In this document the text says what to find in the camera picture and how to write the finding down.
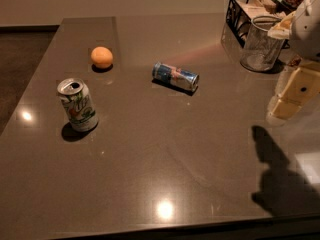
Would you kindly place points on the black wire basket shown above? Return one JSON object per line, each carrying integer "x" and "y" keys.
{"x": 241, "y": 12}

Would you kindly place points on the blue silver energy drink can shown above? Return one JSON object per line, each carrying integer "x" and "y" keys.
{"x": 175, "y": 76}

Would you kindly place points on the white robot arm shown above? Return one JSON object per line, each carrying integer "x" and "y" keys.
{"x": 302, "y": 29}

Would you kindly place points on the wire mesh cup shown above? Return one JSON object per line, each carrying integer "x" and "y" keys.
{"x": 261, "y": 51}

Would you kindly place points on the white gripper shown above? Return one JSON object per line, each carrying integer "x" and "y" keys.
{"x": 307, "y": 34}

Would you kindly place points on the white green 7up can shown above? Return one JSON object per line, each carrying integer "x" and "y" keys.
{"x": 76, "y": 100}

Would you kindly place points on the orange fruit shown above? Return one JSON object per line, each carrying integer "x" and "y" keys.
{"x": 102, "y": 57}

